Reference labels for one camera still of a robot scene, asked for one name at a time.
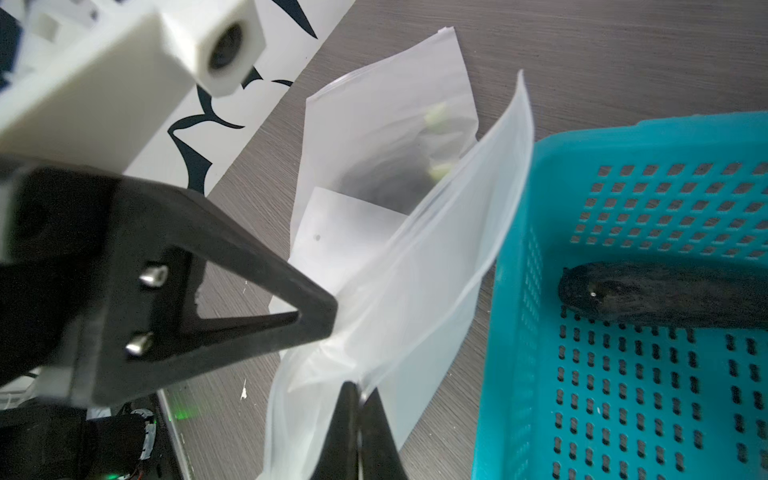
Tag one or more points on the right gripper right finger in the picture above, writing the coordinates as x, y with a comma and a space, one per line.
378, 453

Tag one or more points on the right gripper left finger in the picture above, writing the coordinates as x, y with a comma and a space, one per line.
339, 454

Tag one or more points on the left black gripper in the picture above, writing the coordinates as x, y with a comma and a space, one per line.
164, 285

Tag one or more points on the translucent zip-top bag bottom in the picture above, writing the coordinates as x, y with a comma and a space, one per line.
404, 315

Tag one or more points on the translucent zip-top bag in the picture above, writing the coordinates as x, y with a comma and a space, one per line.
334, 236
404, 315

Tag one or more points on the teal plastic basket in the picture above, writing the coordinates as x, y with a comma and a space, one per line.
628, 330

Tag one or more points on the dark eggplant three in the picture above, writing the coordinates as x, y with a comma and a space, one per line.
399, 177

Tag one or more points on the dark eggplant five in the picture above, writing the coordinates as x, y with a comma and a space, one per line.
654, 294

